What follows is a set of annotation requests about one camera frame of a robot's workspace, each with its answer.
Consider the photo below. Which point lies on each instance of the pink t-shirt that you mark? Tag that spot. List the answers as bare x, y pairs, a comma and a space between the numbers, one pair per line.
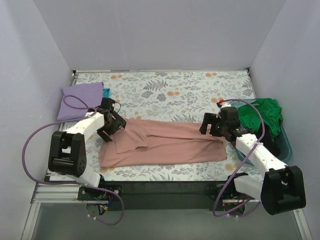
150, 142

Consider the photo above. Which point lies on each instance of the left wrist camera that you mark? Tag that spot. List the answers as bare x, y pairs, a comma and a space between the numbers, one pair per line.
107, 105

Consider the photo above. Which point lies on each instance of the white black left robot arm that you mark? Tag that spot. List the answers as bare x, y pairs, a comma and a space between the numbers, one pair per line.
67, 154

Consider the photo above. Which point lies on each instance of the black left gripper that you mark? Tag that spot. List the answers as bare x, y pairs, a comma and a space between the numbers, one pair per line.
114, 125

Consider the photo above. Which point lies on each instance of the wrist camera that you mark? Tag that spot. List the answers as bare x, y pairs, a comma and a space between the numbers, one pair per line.
223, 104
107, 105

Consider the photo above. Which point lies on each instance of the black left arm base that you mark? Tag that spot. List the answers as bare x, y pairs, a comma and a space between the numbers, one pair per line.
89, 194

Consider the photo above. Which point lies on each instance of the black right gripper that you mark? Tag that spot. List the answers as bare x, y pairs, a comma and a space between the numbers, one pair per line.
212, 125

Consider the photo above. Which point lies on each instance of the green t-shirt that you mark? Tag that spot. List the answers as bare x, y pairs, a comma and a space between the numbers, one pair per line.
271, 113

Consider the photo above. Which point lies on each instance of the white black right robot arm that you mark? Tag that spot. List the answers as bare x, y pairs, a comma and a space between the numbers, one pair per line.
282, 188

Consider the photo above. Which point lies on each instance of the folded teal t-shirt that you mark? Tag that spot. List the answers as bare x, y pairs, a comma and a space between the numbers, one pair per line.
106, 92

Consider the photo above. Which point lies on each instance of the floral patterned tablecloth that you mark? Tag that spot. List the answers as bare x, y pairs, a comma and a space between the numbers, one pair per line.
172, 96

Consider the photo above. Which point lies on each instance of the blue plastic bin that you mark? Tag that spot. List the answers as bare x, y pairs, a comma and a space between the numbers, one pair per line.
281, 140

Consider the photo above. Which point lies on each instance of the folded purple t-shirt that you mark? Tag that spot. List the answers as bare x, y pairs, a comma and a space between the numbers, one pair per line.
90, 94

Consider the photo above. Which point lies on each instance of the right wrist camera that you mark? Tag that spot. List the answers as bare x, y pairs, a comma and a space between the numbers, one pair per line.
223, 104

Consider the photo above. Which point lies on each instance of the black t-shirt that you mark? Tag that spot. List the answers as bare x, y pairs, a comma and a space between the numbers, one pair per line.
269, 142

